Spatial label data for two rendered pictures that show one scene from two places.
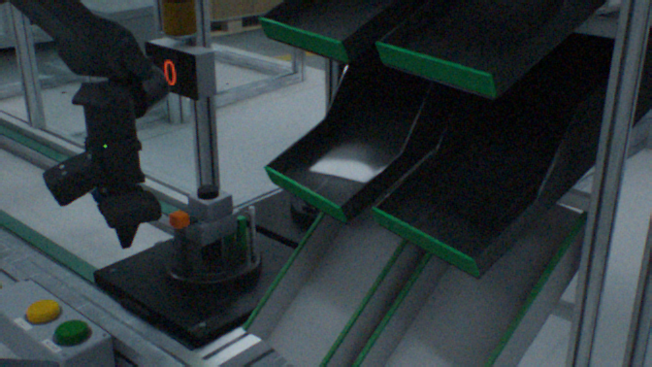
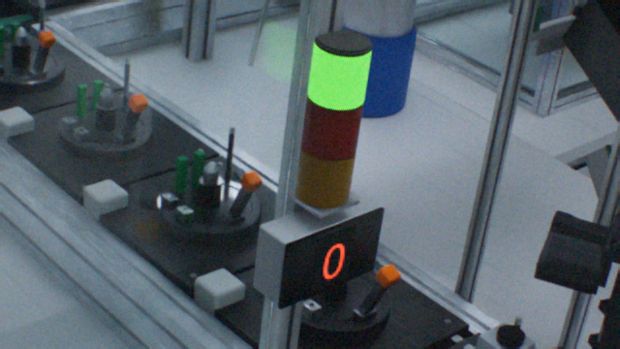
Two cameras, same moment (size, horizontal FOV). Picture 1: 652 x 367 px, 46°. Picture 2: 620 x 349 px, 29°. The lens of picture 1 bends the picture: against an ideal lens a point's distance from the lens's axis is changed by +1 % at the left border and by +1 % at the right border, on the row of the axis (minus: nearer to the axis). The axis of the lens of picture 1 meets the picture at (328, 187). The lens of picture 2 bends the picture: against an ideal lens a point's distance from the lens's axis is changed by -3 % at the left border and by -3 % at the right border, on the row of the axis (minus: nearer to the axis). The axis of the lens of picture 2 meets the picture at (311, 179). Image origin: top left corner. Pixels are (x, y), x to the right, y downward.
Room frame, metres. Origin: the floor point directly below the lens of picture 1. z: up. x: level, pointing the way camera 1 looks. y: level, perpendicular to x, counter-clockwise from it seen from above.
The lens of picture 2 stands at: (1.16, 1.20, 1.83)
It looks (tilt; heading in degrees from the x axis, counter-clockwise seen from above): 30 degrees down; 272
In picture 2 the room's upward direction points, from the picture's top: 8 degrees clockwise
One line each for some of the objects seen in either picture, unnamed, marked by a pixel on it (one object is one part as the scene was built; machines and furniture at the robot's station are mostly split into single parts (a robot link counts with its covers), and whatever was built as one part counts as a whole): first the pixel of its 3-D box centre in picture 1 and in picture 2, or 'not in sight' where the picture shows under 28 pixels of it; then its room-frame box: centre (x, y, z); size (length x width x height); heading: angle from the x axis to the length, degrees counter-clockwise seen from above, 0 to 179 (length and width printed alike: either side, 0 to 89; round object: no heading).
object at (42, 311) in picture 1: (43, 313); not in sight; (0.86, 0.37, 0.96); 0.04 x 0.04 x 0.02
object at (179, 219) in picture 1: (184, 237); not in sight; (0.93, 0.19, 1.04); 0.04 x 0.02 x 0.08; 138
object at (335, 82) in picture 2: not in sight; (339, 72); (1.17, 0.23, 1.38); 0.05 x 0.05 x 0.05
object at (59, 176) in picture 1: (74, 175); not in sight; (0.84, 0.30, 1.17); 0.07 x 0.07 x 0.06; 26
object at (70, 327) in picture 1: (72, 334); not in sight; (0.81, 0.32, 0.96); 0.04 x 0.04 x 0.02
